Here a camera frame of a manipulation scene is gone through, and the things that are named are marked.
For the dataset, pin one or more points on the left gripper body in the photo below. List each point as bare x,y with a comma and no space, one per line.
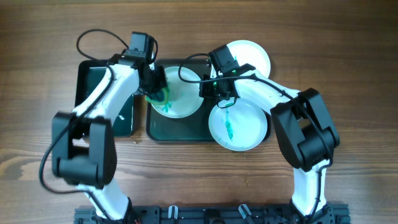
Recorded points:
156,86

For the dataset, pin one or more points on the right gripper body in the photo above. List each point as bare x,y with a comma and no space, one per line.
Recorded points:
212,90

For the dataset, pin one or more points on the green and yellow sponge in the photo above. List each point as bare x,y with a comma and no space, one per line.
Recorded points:
159,98

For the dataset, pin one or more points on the white plate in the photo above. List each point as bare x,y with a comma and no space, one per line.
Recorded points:
237,125
184,97
254,63

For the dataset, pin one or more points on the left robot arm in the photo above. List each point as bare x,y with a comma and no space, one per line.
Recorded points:
83,150

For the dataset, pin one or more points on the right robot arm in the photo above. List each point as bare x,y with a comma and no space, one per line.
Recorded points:
305,133

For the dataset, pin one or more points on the large dark green tray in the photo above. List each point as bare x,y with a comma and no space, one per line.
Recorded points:
193,128

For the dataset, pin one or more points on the small black sponge tray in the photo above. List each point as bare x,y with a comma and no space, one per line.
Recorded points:
90,74

